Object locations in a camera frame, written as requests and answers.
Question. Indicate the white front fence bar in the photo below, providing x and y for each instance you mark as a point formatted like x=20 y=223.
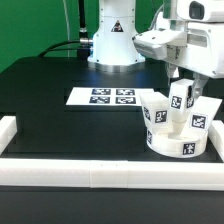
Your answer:
x=111 y=174

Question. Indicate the white marker sheet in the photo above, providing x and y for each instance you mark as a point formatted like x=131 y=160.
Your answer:
x=89 y=96

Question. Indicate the white left fence bar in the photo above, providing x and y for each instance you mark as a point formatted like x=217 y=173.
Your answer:
x=8 y=129

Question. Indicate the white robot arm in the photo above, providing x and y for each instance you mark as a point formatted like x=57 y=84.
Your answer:
x=113 y=48

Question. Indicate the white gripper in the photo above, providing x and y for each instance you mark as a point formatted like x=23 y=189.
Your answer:
x=203 y=54

